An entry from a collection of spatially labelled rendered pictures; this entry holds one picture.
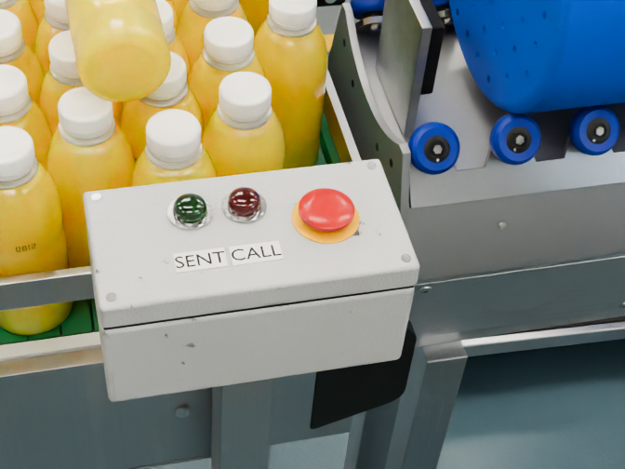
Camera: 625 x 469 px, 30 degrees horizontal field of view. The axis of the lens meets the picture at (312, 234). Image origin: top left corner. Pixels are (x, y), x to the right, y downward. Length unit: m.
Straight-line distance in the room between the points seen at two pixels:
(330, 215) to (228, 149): 0.17
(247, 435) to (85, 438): 0.17
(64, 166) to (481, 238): 0.40
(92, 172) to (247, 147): 0.12
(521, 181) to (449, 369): 0.32
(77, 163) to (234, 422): 0.22
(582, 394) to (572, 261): 0.97
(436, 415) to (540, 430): 0.67
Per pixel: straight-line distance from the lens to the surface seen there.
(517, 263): 1.11
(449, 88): 1.13
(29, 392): 0.95
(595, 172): 1.09
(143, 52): 0.84
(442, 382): 1.32
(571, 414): 2.06
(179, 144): 0.83
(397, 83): 1.07
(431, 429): 1.40
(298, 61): 0.96
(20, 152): 0.83
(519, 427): 2.02
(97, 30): 0.83
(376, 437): 1.66
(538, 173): 1.07
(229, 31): 0.92
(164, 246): 0.73
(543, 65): 0.95
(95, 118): 0.85
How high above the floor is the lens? 1.65
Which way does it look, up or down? 48 degrees down
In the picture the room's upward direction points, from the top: 6 degrees clockwise
